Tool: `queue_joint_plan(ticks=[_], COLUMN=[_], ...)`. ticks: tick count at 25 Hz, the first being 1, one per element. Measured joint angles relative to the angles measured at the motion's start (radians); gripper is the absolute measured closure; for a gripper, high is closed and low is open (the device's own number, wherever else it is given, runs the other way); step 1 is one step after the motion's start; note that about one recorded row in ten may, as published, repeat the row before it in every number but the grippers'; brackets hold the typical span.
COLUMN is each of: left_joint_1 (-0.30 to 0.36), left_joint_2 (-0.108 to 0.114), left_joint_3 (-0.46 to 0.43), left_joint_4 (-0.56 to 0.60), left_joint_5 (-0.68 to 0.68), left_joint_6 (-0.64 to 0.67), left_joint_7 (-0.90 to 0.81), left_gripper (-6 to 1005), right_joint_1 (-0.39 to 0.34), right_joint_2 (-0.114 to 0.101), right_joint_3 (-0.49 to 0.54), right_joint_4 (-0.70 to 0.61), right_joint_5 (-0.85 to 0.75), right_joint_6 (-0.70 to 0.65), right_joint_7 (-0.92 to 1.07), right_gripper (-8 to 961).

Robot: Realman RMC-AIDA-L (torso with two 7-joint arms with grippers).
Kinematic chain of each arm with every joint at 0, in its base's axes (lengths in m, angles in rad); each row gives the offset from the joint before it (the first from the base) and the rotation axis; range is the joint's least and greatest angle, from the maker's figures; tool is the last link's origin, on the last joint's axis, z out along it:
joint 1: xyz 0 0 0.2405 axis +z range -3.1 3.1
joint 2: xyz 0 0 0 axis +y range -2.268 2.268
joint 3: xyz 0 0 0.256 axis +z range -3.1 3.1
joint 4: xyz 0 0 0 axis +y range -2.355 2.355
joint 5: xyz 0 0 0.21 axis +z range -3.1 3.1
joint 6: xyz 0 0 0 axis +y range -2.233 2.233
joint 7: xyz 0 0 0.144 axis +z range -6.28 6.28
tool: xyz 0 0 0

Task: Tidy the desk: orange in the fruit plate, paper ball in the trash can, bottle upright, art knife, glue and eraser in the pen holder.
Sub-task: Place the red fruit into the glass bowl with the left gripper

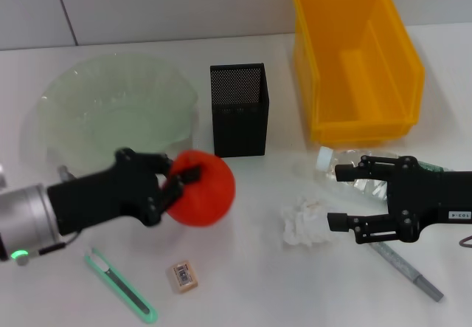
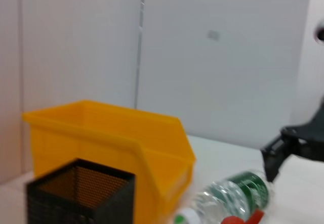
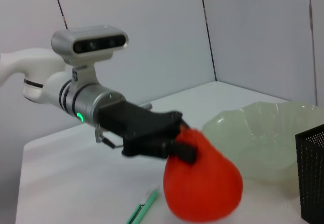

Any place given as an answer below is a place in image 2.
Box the yellow plastic bin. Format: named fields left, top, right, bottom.
left=22, top=99, right=197, bottom=222

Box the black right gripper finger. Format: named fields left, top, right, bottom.
left=260, top=132, right=288, bottom=182

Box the clear green-label water bottle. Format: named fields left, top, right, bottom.
left=173, top=170, right=276, bottom=224

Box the orange fruit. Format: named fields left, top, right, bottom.
left=220, top=208, right=265, bottom=224

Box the black mesh pen holder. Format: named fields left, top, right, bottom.
left=26, top=158, right=136, bottom=224

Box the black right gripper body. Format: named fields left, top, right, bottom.
left=279, top=106, right=324, bottom=163

